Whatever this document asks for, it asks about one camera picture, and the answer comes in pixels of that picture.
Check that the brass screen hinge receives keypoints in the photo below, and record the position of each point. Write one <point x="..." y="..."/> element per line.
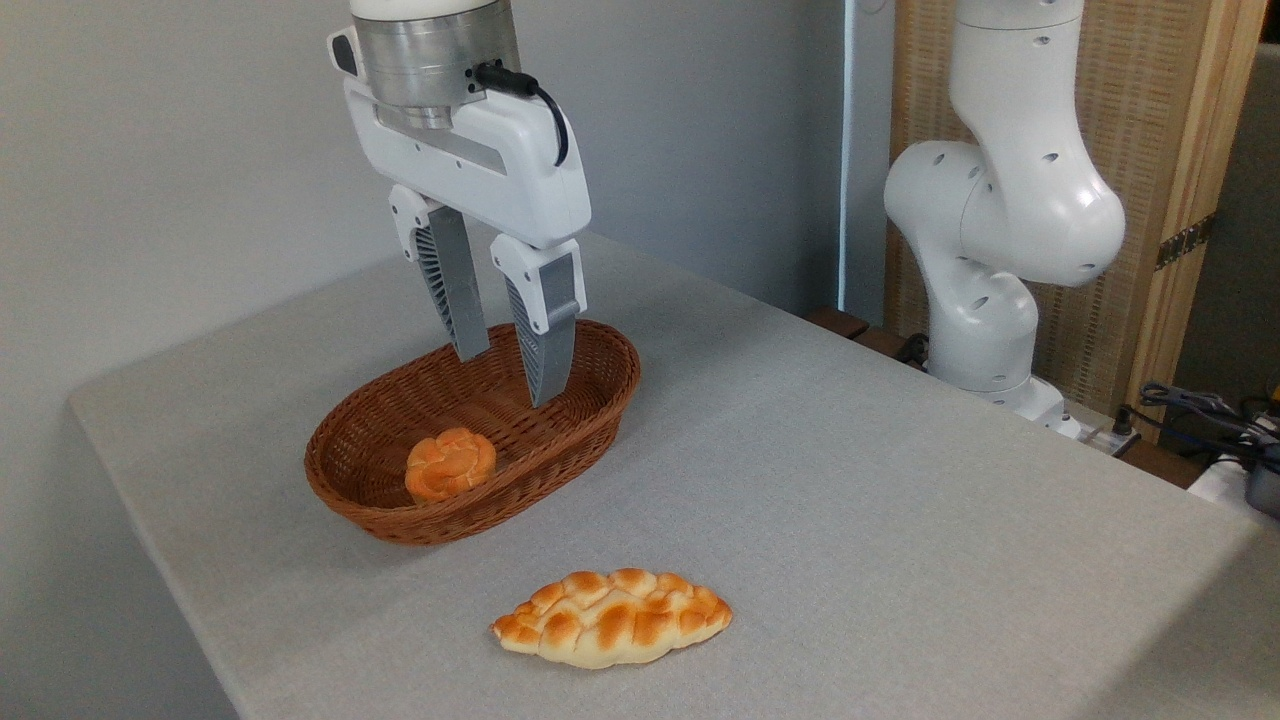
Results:
<point x="1185" y="242"/>

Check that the woven wooden folding screen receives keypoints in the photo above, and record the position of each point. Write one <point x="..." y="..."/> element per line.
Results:
<point x="1150" y="100"/>

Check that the white vertical wall strip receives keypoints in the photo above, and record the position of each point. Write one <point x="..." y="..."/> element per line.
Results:
<point x="848" y="150"/>

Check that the white power strip with plug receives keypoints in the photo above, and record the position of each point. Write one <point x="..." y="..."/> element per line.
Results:
<point x="1100" y="438"/>

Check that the brown wicker oval basket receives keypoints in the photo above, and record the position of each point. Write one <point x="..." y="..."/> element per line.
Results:
<point x="560" y="420"/>

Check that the long braided bread loaf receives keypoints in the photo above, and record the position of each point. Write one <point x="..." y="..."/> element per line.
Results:
<point x="610" y="620"/>

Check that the round orange bread roll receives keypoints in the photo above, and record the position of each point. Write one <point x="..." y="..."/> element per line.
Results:
<point x="450" y="465"/>

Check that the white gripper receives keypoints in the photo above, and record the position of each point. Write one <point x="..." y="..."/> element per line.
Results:
<point x="480" y="165"/>

